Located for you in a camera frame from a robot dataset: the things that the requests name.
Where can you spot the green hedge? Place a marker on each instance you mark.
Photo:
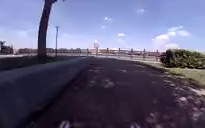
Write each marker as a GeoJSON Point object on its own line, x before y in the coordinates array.
{"type": "Point", "coordinates": [190, 59]}

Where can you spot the dark distant trees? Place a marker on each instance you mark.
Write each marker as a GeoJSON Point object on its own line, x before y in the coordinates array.
{"type": "Point", "coordinates": [3, 48]}

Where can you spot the sign on post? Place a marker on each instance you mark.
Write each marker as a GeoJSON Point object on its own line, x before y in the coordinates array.
{"type": "Point", "coordinates": [96, 44]}

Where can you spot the wooden rail fence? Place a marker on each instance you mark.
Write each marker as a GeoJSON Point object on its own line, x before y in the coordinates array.
{"type": "Point", "coordinates": [130, 52]}

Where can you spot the robot's own part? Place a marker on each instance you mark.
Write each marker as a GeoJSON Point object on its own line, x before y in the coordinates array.
{"type": "Point", "coordinates": [64, 124]}
{"type": "Point", "coordinates": [135, 125]}

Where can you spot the grass beside hedge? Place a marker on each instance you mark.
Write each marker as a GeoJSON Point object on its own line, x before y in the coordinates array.
{"type": "Point", "coordinates": [198, 76]}

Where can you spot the pole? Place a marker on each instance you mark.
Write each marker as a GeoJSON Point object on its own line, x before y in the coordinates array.
{"type": "Point", "coordinates": [56, 40]}

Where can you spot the red paved path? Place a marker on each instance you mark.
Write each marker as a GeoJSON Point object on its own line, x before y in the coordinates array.
{"type": "Point", "coordinates": [123, 90]}

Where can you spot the tall tree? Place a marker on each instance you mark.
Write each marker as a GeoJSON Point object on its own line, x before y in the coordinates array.
{"type": "Point", "coordinates": [42, 36]}

